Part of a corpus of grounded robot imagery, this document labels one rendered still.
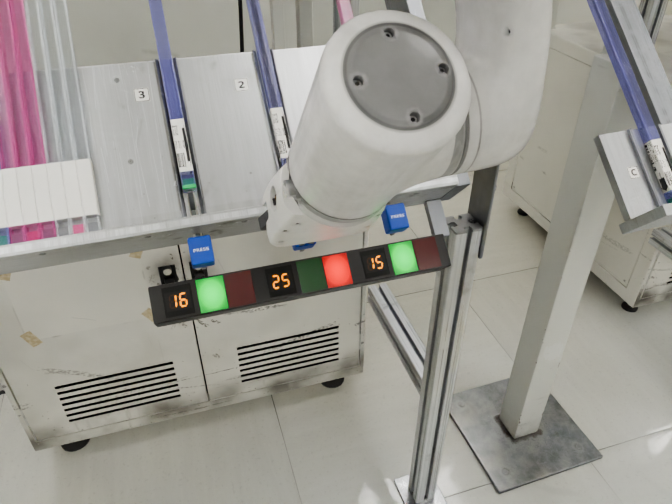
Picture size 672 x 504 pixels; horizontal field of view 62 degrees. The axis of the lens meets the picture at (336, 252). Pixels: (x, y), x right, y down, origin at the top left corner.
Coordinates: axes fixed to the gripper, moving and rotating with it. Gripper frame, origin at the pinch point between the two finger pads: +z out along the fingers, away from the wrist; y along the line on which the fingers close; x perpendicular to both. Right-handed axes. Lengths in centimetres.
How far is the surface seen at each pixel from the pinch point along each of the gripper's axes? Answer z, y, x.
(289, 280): 4.1, -2.2, -4.7
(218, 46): 164, 14, 120
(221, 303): 4.1, -9.9, -5.8
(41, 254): 2.1, -26.0, 2.2
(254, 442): 72, -6, -29
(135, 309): 49, -23, 1
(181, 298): 4.1, -13.8, -4.4
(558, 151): 82, 96, 28
